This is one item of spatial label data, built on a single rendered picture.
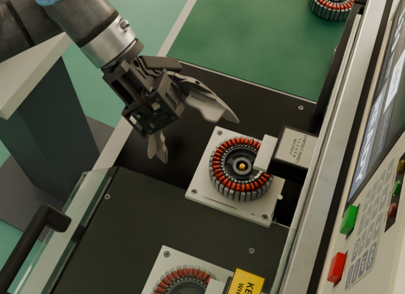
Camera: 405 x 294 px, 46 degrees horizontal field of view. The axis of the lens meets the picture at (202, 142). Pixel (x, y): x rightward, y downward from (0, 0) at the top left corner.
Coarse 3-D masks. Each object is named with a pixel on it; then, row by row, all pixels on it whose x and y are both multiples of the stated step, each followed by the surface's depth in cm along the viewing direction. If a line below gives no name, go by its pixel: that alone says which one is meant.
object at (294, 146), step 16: (288, 128) 70; (272, 144) 74; (288, 144) 69; (304, 144) 69; (256, 160) 72; (272, 160) 68; (288, 160) 68; (304, 160) 68; (288, 176) 69; (304, 176) 68
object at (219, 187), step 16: (224, 144) 81; (240, 144) 81; (256, 144) 81; (224, 160) 80; (240, 160) 80; (224, 176) 78; (240, 176) 80; (256, 176) 78; (272, 176) 78; (224, 192) 78; (240, 192) 77; (256, 192) 77
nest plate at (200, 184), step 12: (216, 132) 86; (228, 132) 86; (216, 144) 85; (204, 156) 84; (240, 156) 84; (204, 168) 83; (228, 168) 83; (192, 180) 81; (204, 180) 81; (240, 180) 81; (276, 180) 81; (204, 192) 80; (216, 192) 80; (276, 192) 80; (228, 204) 79; (240, 204) 79; (252, 204) 79; (264, 204) 79; (264, 216) 78
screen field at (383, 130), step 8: (400, 64) 37; (400, 72) 36; (392, 80) 39; (392, 88) 37; (392, 96) 36; (392, 104) 35; (384, 112) 38; (384, 120) 36; (384, 128) 35; (384, 136) 34; (376, 144) 36; (384, 144) 33; (376, 152) 35
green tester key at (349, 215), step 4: (348, 208) 35; (352, 208) 35; (356, 208) 35; (348, 212) 35; (352, 212) 35; (356, 212) 35; (344, 216) 36; (348, 216) 35; (352, 216) 35; (344, 220) 35; (348, 220) 35; (352, 220) 35; (344, 224) 35; (348, 224) 35; (352, 224) 35; (344, 228) 35; (348, 228) 35; (352, 228) 35; (340, 232) 36; (344, 232) 36; (348, 232) 35
